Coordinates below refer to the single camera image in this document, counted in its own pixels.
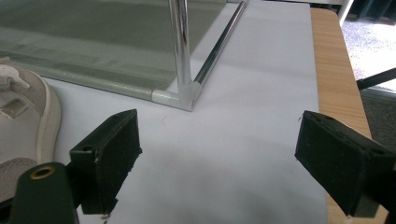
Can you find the white table cover sheet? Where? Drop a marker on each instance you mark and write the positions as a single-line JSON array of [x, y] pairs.
[[236, 149]]

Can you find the metal frame glass rack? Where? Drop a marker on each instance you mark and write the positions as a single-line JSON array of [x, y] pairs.
[[93, 40]]

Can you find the white post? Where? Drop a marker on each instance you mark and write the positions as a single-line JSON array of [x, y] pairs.
[[345, 11]]

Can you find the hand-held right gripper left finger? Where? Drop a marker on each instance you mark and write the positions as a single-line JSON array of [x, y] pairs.
[[106, 158]]

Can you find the black metal bar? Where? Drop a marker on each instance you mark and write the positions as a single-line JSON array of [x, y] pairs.
[[378, 78]]

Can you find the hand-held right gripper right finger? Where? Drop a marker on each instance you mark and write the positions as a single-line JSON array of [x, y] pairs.
[[336, 155]]

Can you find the white and beige sneaker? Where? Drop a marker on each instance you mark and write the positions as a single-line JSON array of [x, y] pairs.
[[21, 124]]

